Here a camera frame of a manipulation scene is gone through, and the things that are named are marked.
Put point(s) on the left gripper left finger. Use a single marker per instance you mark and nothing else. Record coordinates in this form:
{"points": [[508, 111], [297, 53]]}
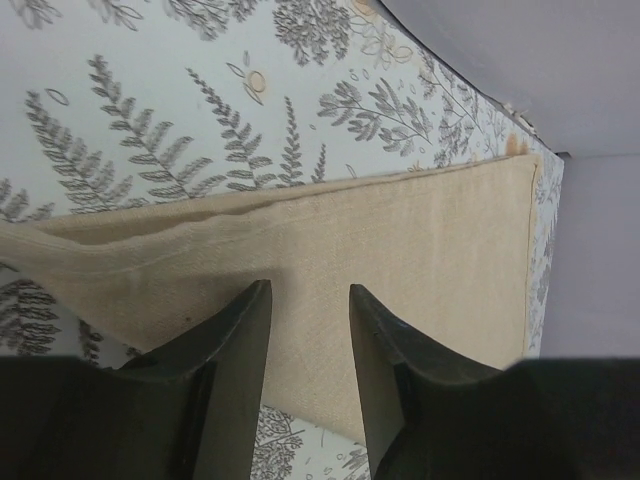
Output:
{"points": [[186, 410]]}

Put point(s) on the floral tablecloth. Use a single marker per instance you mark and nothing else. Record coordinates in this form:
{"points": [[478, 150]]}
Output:
{"points": [[119, 104]]}

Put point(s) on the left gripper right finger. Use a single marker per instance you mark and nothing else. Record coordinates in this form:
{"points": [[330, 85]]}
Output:
{"points": [[431, 413]]}

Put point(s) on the beige cloth napkin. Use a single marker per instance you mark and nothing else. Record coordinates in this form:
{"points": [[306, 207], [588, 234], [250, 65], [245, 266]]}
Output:
{"points": [[447, 251]]}

